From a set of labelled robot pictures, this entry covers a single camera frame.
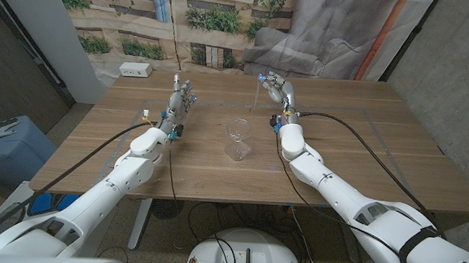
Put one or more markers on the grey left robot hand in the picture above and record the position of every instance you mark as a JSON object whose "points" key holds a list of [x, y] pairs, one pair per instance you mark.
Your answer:
{"points": [[176, 103]]}

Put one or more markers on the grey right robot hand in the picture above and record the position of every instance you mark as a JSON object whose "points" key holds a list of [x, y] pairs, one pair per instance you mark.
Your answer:
{"points": [[287, 96]]}

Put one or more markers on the clear plastic pipette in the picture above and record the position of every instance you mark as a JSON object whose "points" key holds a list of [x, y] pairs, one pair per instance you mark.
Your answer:
{"points": [[256, 96]]}

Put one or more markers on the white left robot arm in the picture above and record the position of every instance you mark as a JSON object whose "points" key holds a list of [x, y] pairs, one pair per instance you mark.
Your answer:
{"points": [[134, 174]]}

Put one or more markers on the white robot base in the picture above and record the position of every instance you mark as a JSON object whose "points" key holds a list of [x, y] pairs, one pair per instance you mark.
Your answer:
{"points": [[244, 246]]}

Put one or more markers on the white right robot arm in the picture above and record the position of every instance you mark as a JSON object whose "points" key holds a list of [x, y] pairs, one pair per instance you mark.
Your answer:
{"points": [[337, 191]]}

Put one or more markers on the clear hourglass plastic cup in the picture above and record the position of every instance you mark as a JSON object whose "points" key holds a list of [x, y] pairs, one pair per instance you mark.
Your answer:
{"points": [[237, 152]]}

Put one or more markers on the small white connector plug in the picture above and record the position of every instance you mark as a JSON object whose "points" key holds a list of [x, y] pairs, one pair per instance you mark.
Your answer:
{"points": [[146, 113]]}

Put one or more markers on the white power strip box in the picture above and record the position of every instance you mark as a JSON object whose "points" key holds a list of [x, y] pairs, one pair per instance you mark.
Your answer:
{"points": [[135, 69]]}

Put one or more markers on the printed fabric backdrop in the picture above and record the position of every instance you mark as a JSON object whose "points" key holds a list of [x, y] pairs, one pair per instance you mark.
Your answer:
{"points": [[326, 39]]}

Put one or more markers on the black round floor fan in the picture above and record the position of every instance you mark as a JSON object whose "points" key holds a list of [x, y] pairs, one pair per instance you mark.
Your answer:
{"points": [[166, 209]]}

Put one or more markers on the white table leg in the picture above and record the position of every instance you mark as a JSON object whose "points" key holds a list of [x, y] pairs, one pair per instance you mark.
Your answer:
{"points": [[139, 227], [351, 253]]}

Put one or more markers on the black backdrop stand pole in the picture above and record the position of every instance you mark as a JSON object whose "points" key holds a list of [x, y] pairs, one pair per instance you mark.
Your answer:
{"points": [[408, 41]]}

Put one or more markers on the blue and black floor item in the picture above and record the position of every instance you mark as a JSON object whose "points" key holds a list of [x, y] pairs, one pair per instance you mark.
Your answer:
{"points": [[42, 203]]}

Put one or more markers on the blue plastic bin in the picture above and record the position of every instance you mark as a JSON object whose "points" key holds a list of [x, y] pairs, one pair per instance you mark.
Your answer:
{"points": [[13, 154]]}

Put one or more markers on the white floor box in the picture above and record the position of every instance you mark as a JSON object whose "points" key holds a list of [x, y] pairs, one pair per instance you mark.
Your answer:
{"points": [[18, 193]]}

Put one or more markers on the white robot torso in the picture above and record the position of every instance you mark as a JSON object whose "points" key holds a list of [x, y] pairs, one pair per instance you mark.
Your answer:
{"points": [[47, 262]]}

